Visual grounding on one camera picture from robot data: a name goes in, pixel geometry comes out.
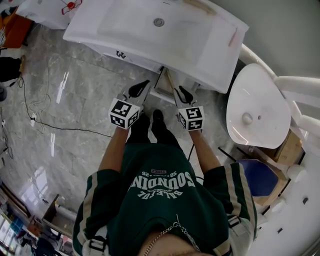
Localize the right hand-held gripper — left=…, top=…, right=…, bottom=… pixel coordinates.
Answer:
left=173, top=86, right=205, bottom=132

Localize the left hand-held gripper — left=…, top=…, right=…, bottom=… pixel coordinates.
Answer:
left=108, top=79, right=152, bottom=130

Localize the wooden brush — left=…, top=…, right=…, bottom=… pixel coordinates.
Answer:
left=166, top=69, right=176, bottom=90

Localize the white drawer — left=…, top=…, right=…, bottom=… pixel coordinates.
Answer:
left=149, top=65, right=201, bottom=105

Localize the person's right forearm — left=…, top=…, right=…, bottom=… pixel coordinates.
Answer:
left=188, top=129, right=223, bottom=177

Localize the person's left forearm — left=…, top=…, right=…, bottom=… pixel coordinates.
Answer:
left=98, top=126, right=130, bottom=174

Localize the person's right black shoe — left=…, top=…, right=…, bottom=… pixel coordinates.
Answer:
left=152, top=109, right=165, bottom=124

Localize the person's left leg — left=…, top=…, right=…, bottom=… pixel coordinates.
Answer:
left=125, top=113, right=152, bottom=146

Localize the person's leg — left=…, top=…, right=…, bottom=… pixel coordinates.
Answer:
left=151, top=117, right=185, bottom=152
left=125, top=113, right=152, bottom=146

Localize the person's right leg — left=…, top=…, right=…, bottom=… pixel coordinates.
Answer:
left=151, top=117, right=185, bottom=152

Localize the white sink vanity cabinet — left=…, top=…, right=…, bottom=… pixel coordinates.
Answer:
left=62, top=0, right=250, bottom=95

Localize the white oval bathtub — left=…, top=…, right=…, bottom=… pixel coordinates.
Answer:
left=226, top=62, right=292, bottom=150

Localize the green printed shirt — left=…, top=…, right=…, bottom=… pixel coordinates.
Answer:
left=72, top=142, right=258, bottom=256

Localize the blue plastic bin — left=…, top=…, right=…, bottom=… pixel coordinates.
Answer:
left=236, top=158, right=280, bottom=199

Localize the clear bottle with red cap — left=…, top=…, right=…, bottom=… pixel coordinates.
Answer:
left=60, top=0, right=83, bottom=15

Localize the small brown cardboard box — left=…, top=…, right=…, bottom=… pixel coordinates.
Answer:
left=273, top=129, right=305, bottom=166

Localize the white boxy appliance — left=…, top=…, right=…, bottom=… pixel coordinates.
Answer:
left=14, top=0, right=83, bottom=30

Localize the large brown cardboard box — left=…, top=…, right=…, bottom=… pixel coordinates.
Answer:
left=251, top=162, right=289, bottom=207

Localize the orange sofa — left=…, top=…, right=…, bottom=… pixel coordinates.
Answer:
left=0, top=12, right=35, bottom=50

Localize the grey desk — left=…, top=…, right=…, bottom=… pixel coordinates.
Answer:
left=41, top=193, right=76, bottom=236

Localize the black floor cable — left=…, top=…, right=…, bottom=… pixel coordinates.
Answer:
left=17, top=76, right=113, bottom=139

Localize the white strap with black buckle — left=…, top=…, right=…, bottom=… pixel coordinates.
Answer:
left=226, top=214, right=251, bottom=237
left=83, top=234, right=109, bottom=256

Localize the metal chain necklace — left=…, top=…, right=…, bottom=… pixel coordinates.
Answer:
left=142, top=221, right=202, bottom=256

